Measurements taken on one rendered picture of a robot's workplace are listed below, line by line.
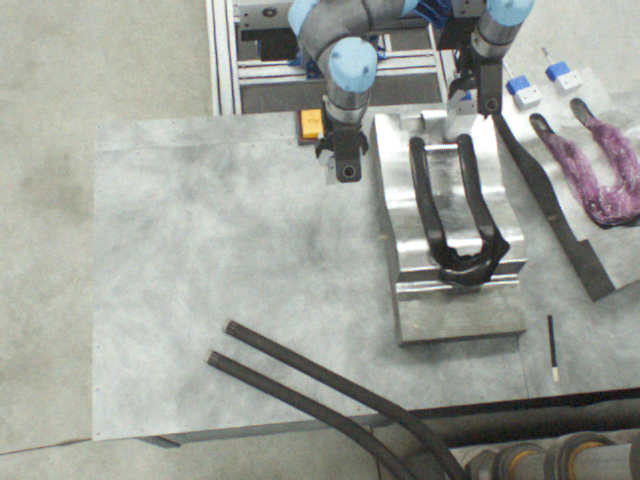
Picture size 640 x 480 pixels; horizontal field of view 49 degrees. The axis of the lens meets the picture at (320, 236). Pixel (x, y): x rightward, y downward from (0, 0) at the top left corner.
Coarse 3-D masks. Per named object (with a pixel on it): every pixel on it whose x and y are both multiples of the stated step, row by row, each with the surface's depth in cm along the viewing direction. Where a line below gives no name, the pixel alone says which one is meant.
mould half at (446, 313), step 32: (384, 128) 152; (448, 128) 153; (480, 128) 153; (384, 160) 150; (448, 160) 151; (480, 160) 151; (384, 192) 148; (448, 192) 149; (384, 224) 151; (416, 224) 142; (448, 224) 142; (512, 224) 142; (416, 256) 138; (512, 256) 139; (416, 288) 143; (448, 288) 144; (480, 288) 144; (512, 288) 145; (448, 320) 142; (480, 320) 142; (512, 320) 142
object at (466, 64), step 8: (464, 48) 139; (472, 48) 132; (456, 56) 143; (464, 56) 138; (472, 56) 138; (480, 56) 131; (456, 64) 143; (464, 64) 137; (472, 64) 137; (456, 72) 143; (464, 72) 138; (472, 72) 137; (464, 80) 138; (472, 80) 138; (464, 88) 141; (472, 88) 141
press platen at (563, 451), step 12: (576, 432) 96; (588, 432) 94; (552, 444) 96; (564, 444) 93; (576, 444) 92; (588, 444) 92; (600, 444) 92; (612, 444) 93; (552, 456) 93; (564, 456) 92; (576, 456) 91; (552, 468) 92; (564, 468) 91
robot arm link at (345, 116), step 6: (324, 96) 120; (330, 102) 119; (330, 108) 120; (336, 108) 119; (366, 108) 121; (330, 114) 122; (336, 114) 120; (342, 114) 120; (348, 114) 119; (354, 114) 120; (360, 114) 121; (342, 120) 121; (348, 120) 121; (354, 120) 122
